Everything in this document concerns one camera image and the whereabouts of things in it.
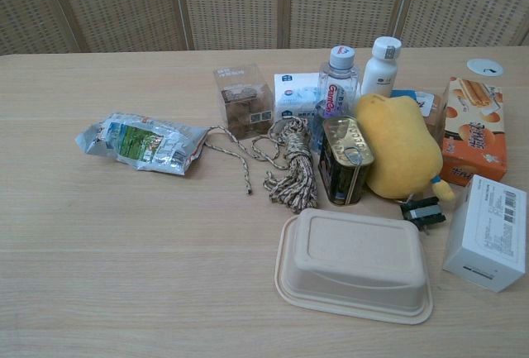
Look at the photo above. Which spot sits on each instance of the white blue tissue pack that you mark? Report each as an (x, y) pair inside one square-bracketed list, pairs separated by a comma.
[(295, 95)]

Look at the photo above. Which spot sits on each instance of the rectangular green tin can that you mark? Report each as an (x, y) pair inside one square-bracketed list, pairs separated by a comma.
[(345, 163)]

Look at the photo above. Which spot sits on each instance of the woven folding screen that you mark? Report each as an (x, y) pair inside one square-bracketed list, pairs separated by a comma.
[(264, 2)]

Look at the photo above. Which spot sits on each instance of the clear water bottle white cap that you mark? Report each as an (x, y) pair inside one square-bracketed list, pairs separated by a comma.
[(335, 89)]

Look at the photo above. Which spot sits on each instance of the yellow plush toy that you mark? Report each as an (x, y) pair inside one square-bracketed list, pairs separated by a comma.
[(398, 147)]

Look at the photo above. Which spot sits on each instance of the white round table grommet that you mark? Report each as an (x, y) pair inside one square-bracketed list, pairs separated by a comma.
[(484, 67)]

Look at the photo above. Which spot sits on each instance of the clear plastic cookie box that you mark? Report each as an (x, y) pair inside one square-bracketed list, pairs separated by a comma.
[(244, 101)]

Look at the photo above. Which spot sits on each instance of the white plastic pill bottle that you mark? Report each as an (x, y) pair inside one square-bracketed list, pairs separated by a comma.
[(381, 70)]

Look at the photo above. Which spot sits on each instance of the clear box blue label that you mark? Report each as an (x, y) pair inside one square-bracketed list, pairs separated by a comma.
[(427, 108)]

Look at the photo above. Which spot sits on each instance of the white green snack bag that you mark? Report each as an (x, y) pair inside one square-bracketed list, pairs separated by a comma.
[(136, 141)]

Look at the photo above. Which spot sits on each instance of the beige pulp food container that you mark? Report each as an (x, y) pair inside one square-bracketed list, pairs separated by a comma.
[(351, 267)]

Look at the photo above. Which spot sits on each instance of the orange biscuit box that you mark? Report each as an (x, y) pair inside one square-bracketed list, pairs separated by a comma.
[(477, 130)]

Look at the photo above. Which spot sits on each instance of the white cardboard box barcode label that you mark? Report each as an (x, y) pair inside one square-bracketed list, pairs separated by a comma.
[(485, 234)]

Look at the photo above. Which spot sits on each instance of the black grey binder clip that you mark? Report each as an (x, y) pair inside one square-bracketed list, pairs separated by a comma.
[(423, 214)]

